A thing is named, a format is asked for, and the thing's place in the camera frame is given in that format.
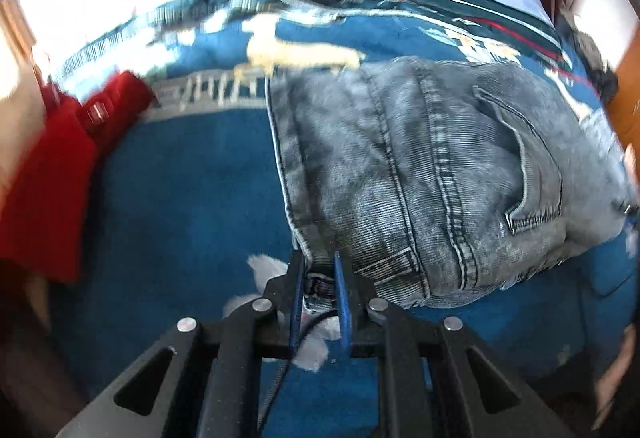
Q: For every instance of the orange wooden furniture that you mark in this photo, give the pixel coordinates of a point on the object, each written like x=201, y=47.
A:
x=627, y=108

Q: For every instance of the dark cloth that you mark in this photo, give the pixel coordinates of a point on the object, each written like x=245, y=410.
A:
x=595, y=63

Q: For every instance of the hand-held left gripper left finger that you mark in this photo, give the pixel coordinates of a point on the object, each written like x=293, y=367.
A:
x=296, y=298

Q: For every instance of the red cloth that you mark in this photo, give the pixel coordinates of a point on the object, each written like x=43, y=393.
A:
x=50, y=178

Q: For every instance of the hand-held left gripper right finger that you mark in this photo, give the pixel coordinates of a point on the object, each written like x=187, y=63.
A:
x=344, y=303

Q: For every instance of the blue deer printed blanket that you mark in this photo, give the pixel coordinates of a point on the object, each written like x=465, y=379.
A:
x=190, y=198

